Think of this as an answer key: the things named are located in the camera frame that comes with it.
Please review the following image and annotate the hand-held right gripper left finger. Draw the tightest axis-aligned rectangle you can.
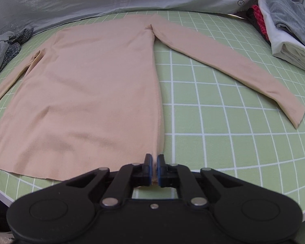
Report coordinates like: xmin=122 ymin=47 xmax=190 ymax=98
xmin=65 ymin=154 xmax=153 ymax=207

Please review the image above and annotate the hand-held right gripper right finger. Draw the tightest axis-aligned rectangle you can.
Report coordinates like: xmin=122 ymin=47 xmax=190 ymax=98
xmin=156 ymin=155 xmax=241 ymax=207

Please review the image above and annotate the beige long-sleeve shirt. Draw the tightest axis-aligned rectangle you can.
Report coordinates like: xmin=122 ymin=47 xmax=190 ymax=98
xmin=0 ymin=14 xmax=305 ymax=181

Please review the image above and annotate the folded white garment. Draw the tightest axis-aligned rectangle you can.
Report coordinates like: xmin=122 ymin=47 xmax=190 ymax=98
xmin=257 ymin=0 xmax=305 ymax=73

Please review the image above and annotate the black garment with pink trim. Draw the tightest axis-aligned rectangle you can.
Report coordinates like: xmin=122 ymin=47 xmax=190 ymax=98
xmin=245 ymin=4 xmax=272 ymax=47

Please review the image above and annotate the blue plaid garment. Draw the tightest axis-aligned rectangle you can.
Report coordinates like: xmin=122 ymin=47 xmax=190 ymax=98
xmin=0 ymin=28 xmax=34 ymax=68

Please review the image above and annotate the folded grey garment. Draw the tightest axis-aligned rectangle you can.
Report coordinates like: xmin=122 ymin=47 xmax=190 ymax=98
xmin=263 ymin=0 xmax=305 ymax=48

